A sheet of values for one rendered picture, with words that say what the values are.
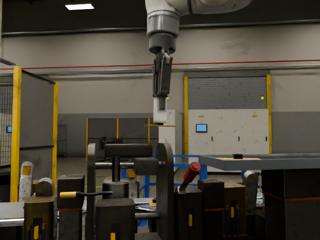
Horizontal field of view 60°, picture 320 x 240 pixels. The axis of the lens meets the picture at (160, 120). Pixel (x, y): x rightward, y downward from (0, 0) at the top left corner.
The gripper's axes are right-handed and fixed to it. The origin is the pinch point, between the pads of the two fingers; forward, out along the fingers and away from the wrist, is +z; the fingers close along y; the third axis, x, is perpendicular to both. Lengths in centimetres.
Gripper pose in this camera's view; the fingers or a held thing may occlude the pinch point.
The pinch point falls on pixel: (160, 110)
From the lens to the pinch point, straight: 76.4
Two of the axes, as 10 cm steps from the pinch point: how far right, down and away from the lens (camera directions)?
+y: -2.5, 0.4, 9.7
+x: -9.7, -0.5, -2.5
